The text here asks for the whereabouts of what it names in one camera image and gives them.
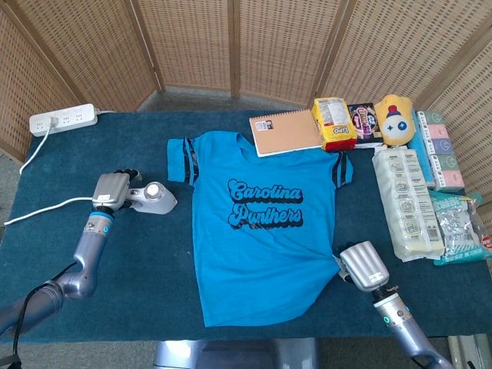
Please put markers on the yellow plush toy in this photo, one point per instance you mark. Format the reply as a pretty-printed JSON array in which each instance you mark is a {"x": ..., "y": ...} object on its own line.
[{"x": 396, "y": 123}]

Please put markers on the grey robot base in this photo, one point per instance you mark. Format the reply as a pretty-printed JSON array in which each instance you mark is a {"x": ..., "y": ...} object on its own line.
[{"x": 230, "y": 355}]

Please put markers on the dark teal table cover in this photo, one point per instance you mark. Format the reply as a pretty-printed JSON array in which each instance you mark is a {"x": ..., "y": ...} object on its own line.
[{"x": 153, "y": 288}]

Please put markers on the white handheld steam iron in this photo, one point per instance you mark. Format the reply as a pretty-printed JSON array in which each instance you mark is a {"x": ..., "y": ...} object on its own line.
[{"x": 157, "y": 203}]

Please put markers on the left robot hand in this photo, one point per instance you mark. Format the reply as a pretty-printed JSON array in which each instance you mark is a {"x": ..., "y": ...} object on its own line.
[{"x": 111, "y": 188}]

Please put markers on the white power strip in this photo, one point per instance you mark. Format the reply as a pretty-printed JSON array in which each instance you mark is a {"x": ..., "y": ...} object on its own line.
[{"x": 77, "y": 117}]

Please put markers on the black snack packet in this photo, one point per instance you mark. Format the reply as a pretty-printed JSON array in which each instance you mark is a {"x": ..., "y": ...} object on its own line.
[{"x": 365, "y": 123}]

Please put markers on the blue Carolina Panthers t-shirt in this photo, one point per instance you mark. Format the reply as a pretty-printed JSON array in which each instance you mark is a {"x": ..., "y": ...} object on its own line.
[{"x": 261, "y": 261}]

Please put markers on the wicker folding screen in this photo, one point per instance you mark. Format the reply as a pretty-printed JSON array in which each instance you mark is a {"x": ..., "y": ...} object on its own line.
[{"x": 192, "y": 38}]

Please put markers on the teal silver candy bag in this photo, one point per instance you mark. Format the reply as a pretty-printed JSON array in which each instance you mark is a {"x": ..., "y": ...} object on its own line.
[{"x": 457, "y": 227}]

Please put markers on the brown spiral notebook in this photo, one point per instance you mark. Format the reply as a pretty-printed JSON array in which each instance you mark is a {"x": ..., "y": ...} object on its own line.
[{"x": 284, "y": 132}]

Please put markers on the yellow Lipo snack bag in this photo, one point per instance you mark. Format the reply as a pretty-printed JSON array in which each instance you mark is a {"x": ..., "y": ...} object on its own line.
[{"x": 334, "y": 130}]

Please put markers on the long white tissue pack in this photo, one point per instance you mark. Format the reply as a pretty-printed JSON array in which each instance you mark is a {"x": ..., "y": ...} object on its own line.
[{"x": 407, "y": 192}]

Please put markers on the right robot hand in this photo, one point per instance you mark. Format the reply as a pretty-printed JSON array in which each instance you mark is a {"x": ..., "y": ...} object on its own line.
[{"x": 363, "y": 265}]

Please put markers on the pastel tissue box pack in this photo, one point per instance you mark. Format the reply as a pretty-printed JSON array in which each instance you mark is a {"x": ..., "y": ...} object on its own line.
[{"x": 442, "y": 153}]

